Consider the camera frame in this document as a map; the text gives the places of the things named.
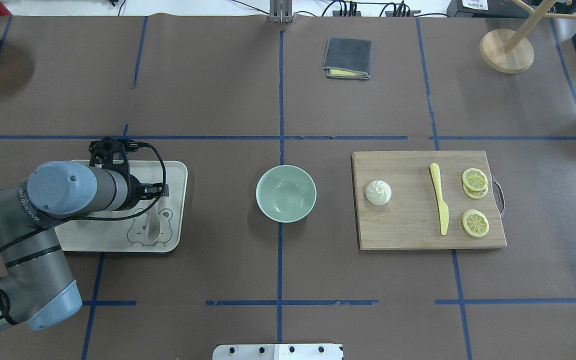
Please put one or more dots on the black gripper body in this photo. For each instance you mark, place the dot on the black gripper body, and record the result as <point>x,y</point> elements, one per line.
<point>136,191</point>

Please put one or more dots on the white spoon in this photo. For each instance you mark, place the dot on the white spoon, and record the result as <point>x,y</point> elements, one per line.
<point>154,225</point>

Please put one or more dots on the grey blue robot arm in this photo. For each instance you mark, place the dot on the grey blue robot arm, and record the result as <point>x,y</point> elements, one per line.
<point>37,286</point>

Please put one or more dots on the light green bowl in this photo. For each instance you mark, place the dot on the light green bowl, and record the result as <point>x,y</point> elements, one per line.
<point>286,193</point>

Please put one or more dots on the white steamed bun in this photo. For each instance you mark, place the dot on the white steamed bun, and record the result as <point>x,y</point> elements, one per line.
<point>378,192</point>

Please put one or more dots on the yellow sponge under cloth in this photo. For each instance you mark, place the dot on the yellow sponge under cloth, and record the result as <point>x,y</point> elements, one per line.
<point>346,74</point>

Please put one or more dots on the grey folded cloth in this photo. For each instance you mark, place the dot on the grey folded cloth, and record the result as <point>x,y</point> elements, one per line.
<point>348,54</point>

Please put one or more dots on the bamboo cutting board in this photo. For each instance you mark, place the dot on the bamboo cutting board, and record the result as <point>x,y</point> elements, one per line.
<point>410,220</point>

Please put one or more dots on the yellow plastic knife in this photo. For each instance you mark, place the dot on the yellow plastic knife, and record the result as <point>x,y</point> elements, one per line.
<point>443,209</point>

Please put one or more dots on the upper stacked lemon slice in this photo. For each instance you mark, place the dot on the upper stacked lemon slice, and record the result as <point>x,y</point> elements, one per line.
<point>475,180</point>

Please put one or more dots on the stacked lemon slice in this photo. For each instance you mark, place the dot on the stacked lemon slice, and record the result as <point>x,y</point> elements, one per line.
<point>475,180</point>
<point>475,194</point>

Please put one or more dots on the lower stacked lemon slice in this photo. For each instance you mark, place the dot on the lower stacked lemon slice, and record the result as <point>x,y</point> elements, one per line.
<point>475,194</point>

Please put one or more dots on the lemon slice near knife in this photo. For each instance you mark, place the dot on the lemon slice near knife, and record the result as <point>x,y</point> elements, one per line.
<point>475,223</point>

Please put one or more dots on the wooden mug tree stand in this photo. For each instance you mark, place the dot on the wooden mug tree stand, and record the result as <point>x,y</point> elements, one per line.
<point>509,51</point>

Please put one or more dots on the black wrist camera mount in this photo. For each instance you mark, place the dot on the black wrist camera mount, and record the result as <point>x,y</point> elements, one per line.
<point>110,153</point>

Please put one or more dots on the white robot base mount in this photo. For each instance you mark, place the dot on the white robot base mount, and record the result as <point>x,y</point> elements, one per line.
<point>279,351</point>

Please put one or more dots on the aluminium frame post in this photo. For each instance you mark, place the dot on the aluminium frame post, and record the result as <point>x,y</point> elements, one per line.
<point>281,11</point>

